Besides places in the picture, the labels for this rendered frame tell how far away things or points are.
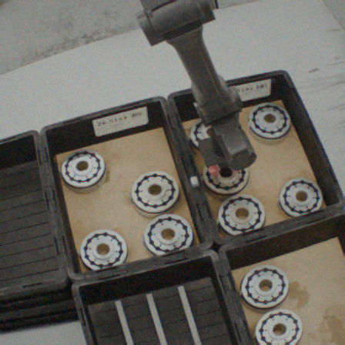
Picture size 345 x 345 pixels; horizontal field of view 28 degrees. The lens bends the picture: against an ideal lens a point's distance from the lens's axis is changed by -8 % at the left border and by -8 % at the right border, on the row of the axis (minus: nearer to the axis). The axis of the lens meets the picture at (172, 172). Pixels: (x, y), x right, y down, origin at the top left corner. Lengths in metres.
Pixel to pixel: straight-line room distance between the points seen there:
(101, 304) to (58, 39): 1.85
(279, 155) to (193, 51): 0.60
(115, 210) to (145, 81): 0.50
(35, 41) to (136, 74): 1.25
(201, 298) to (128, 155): 0.40
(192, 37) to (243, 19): 1.07
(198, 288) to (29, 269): 0.38
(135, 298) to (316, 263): 0.40
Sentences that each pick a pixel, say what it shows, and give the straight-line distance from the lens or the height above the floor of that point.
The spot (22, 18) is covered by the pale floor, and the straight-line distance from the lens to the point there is 3.33.
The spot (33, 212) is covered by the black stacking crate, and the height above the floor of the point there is 0.83.
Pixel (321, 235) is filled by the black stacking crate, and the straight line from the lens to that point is 1.52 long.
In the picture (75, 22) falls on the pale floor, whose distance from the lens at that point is 3.21.
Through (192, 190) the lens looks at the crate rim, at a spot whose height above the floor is 0.93.
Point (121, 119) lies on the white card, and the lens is 1.64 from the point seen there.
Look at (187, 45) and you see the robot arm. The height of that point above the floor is 1.40.
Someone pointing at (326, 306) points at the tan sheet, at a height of 0.83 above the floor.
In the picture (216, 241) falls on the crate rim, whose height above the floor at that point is 0.93.
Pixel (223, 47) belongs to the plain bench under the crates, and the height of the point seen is 0.70.
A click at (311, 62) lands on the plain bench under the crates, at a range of 2.03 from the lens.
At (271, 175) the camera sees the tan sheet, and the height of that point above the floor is 0.83.
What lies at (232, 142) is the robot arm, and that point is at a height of 1.08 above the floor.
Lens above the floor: 2.19
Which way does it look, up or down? 57 degrees down
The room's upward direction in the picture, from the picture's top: 6 degrees counter-clockwise
